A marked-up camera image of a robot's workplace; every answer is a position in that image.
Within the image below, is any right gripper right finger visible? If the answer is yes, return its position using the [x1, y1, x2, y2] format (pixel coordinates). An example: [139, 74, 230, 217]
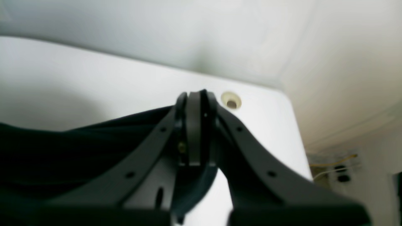
[205, 91, 219, 166]

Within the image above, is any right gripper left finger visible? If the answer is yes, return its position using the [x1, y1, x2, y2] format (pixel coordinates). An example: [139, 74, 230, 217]
[175, 92, 201, 166]

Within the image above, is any black t-shirt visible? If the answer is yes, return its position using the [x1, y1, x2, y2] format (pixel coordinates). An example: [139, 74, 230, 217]
[0, 89, 220, 225]

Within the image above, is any right table grommet hole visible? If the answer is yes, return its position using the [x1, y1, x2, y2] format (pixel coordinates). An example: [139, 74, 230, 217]
[220, 91, 242, 109]

